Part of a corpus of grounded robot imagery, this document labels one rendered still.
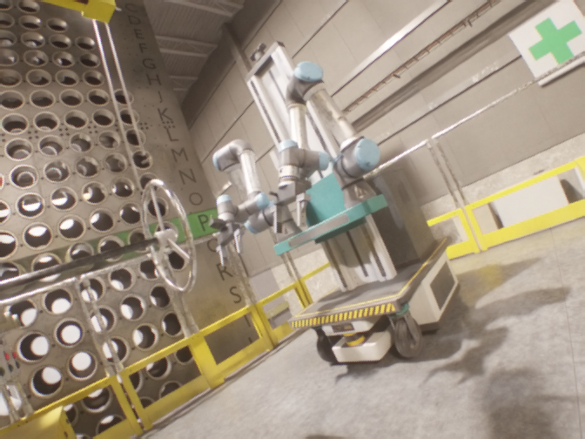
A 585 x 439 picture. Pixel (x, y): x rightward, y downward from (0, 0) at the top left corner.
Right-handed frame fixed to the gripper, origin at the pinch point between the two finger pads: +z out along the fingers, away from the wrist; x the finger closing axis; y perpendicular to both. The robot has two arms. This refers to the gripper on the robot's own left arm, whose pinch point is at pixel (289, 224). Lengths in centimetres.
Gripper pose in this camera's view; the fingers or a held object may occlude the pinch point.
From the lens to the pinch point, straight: 101.4
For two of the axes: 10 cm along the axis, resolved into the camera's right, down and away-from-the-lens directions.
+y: -8.1, -1.3, -5.8
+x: 5.9, -2.0, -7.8
